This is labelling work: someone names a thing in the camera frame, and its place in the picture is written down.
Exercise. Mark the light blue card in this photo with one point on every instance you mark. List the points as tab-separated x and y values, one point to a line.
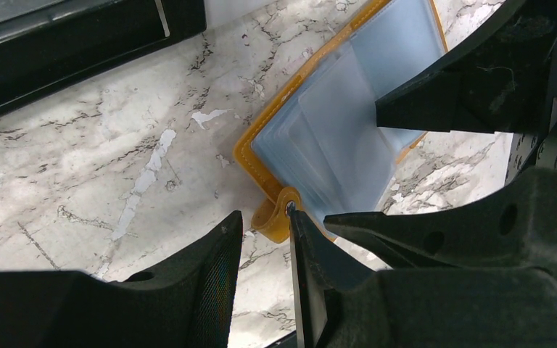
336	120

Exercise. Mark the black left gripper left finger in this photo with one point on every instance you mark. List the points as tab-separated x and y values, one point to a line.
186	300

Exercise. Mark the tan leather card holder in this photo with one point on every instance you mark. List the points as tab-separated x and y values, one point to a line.
269	144

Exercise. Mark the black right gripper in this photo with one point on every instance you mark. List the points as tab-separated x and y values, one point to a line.
501	78

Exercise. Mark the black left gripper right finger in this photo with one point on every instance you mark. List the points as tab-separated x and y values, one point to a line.
340	302

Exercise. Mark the black left tray bin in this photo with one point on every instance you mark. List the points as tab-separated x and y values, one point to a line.
46	46

